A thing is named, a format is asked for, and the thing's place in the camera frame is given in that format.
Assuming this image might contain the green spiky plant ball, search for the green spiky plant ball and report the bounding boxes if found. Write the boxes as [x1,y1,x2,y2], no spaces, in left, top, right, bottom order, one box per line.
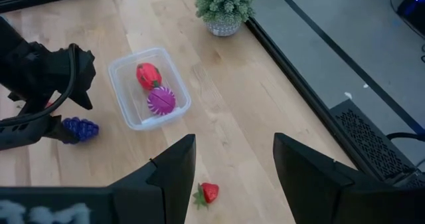
[194,0,262,37]

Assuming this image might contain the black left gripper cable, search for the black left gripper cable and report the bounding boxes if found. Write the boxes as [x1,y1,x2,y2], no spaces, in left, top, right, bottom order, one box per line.
[0,43,80,128]

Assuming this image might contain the dark purple toy grapes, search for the dark purple toy grapes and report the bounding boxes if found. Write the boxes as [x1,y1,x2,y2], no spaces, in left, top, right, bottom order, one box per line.
[62,116,100,145]

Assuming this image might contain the black device with blue light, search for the black device with blue light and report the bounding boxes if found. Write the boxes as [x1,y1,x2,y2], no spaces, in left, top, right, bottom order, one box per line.
[396,0,425,36]

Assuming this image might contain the black perforated computer case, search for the black perforated computer case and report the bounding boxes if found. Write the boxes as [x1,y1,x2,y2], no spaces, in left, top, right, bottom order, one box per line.
[328,99,425,189]

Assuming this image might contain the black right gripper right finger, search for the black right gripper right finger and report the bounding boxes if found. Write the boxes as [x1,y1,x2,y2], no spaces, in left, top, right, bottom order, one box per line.
[272,132,425,224]

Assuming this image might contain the large red toy strawberry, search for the large red toy strawberry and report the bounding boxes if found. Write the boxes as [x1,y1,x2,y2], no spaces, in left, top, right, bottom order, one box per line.
[135,62,163,91]

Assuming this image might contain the coiled black floor cable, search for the coiled black floor cable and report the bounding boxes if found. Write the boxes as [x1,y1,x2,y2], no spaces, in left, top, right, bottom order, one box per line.
[386,132,425,142]

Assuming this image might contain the clear plastic tupperware container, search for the clear plastic tupperware container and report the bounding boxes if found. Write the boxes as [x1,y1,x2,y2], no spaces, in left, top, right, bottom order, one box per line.
[108,47,193,132]

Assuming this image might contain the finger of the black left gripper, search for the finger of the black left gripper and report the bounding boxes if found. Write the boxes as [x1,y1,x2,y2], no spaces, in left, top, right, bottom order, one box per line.
[0,114,72,152]
[70,86,94,111]

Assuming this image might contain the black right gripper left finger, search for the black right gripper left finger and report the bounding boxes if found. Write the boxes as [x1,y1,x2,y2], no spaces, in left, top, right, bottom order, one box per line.
[108,134,197,224]

